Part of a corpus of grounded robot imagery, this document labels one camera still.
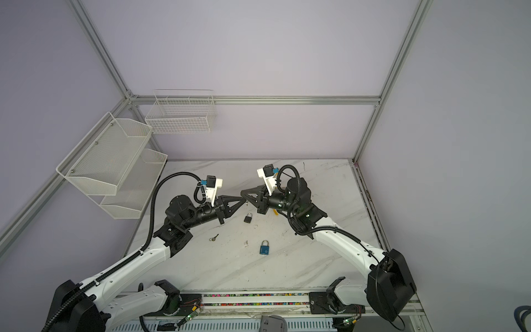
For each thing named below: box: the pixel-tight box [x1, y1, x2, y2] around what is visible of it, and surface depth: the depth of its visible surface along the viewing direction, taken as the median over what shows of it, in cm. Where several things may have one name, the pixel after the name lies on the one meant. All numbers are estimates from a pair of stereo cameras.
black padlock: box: [243, 212, 254, 224], surface depth 97 cm
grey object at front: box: [258, 314, 288, 332], surface depth 70 cm
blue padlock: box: [259, 239, 270, 256], surface depth 88 cm
